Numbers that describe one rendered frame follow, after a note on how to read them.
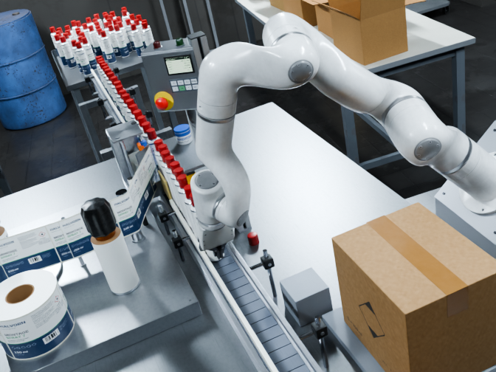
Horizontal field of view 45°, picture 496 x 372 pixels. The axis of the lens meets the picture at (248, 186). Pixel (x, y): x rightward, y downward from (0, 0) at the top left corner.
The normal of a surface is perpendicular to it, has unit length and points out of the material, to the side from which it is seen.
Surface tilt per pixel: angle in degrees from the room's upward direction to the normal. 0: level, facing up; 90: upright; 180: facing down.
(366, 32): 90
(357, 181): 0
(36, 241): 90
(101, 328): 0
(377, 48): 91
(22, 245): 90
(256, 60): 76
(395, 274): 0
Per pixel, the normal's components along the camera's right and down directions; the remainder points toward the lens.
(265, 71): -0.57, 0.51
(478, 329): 0.36, 0.42
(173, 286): -0.19, -0.84
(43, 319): 0.68, 0.25
